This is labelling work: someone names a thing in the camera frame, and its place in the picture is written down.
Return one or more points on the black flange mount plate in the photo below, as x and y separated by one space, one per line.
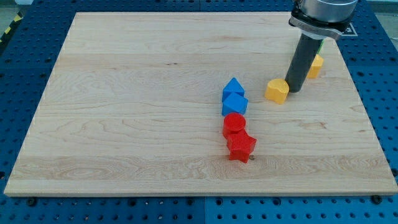
318 29

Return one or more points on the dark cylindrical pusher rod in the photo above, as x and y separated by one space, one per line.
302 60

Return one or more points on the yellow hexagon block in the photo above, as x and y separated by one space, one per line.
315 67

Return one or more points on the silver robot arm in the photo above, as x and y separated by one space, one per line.
326 10

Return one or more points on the yellow heart block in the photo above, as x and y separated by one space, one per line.
277 90

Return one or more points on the green block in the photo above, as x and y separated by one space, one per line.
320 47

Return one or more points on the blue triangle block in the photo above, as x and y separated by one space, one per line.
233 86

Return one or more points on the blue cube block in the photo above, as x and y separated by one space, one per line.
234 103

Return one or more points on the red cylinder block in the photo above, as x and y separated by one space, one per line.
233 123

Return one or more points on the red star block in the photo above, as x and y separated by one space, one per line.
240 146

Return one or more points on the light wooden board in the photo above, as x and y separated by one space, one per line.
133 107

